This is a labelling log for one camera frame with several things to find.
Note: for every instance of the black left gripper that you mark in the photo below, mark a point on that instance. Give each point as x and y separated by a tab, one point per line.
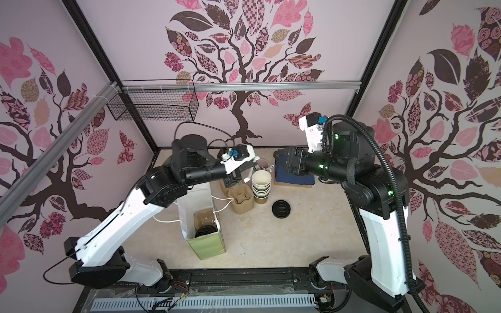
231	177

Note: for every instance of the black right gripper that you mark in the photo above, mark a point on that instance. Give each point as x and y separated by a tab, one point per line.
299	161

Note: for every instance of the white paper takeout bag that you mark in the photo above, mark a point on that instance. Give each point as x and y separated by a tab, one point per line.
199	198

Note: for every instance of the single cardboard cup carrier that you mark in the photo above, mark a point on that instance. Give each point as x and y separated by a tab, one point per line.
204	217

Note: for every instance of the black cup lid stack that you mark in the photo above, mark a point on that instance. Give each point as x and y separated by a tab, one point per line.
281	209

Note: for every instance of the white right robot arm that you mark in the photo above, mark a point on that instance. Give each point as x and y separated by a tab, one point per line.
343	151

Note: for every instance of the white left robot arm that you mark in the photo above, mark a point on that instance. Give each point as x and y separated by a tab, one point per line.
100	259

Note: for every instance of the blue napkin stack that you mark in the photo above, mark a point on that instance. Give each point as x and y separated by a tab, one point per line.
281	175

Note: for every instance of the stacked paper cups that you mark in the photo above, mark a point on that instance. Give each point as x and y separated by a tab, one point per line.
261	186

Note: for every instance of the brown cardboard napkin box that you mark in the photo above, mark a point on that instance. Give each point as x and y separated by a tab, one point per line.
292	185

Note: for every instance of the pink bucket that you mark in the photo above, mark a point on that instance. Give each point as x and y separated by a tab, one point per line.
262	164

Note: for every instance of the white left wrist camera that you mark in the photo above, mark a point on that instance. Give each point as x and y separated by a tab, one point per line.
237	157

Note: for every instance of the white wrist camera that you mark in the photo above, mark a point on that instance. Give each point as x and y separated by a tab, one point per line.
313	127
237	157

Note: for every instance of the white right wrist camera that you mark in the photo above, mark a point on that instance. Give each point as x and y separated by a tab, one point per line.
313	127

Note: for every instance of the aluminium rail back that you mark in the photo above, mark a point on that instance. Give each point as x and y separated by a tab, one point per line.
242	87

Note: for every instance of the aluminium rail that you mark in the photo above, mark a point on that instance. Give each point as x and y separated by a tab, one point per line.
242	87
21	189

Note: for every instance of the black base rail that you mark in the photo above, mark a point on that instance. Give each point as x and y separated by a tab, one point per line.
330	296

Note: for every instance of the black wire basket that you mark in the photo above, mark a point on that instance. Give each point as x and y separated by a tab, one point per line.
155	100

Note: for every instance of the white slotted cable duct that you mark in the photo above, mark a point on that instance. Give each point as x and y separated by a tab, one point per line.
204	303

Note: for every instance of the aluminium rail left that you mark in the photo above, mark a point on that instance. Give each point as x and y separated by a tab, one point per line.
21	189

